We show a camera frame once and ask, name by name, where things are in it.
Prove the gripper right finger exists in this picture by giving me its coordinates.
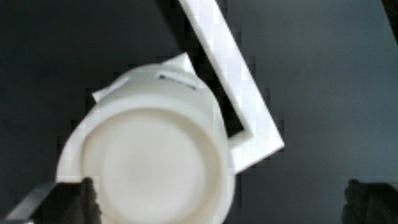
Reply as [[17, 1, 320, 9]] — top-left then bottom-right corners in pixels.
[[342, 179, 398, 224]]

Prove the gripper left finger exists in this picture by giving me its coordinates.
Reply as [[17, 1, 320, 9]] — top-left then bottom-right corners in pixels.
[[2, 178, 102, 224]]

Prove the white lamp shade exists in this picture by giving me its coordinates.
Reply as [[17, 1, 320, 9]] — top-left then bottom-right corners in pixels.
[[54, 63, 239, 224]]

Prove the white lamp base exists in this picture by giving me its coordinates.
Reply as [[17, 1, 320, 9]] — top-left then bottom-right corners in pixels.
[[93, 53, 200, 102]]

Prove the white right border wall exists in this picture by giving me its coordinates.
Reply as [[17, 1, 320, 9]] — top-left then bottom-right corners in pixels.
[[176, 0, 287, 141]]

